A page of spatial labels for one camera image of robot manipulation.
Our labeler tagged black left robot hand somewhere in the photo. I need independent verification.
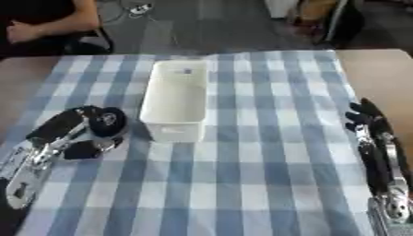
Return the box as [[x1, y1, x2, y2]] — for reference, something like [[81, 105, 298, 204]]
[[24, 104, 131, 161]]

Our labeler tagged white power strip with cable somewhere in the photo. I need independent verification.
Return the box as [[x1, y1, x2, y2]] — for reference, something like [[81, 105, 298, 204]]
[[100, 0, 159, 25]]

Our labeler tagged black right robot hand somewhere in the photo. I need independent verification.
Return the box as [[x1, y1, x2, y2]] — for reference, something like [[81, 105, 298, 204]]
[[343, 97, 413, 197]]

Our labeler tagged white cabinet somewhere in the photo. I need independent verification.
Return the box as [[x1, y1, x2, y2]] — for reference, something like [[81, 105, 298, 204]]
[[261, 0, 301, 19]]

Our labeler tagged black bag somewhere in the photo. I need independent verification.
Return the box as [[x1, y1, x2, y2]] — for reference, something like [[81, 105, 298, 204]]
[[316, 0, 368, 48]]

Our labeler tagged person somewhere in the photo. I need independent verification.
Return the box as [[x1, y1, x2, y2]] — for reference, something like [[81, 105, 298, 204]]
[[0, 0, 103, 60]]

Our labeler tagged white rectangular plastic box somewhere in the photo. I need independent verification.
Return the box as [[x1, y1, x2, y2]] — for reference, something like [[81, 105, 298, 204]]
[[138, 59, 212, 143]]

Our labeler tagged black chair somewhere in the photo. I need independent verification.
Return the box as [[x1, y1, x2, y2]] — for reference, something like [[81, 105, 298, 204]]
[[63, 27, 116, 56]]

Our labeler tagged brown cardboard box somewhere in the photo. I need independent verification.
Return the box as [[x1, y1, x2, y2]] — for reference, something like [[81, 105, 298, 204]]
[[289, 0, 339, 29]]

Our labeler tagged person's hand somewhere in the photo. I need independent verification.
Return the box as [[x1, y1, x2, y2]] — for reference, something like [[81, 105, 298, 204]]
[[5, 20, 45, 44]]

